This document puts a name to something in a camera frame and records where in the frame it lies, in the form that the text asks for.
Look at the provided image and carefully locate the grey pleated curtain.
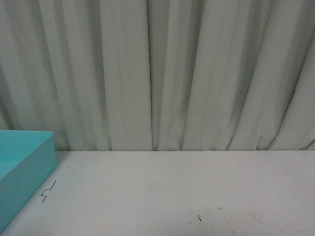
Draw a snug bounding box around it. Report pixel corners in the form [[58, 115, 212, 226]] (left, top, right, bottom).
[[0, 0, 315, 151]]

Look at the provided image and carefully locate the turquoise plastic storage box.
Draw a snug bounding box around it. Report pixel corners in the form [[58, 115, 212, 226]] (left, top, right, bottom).
[[0, 130, 57, 230]]

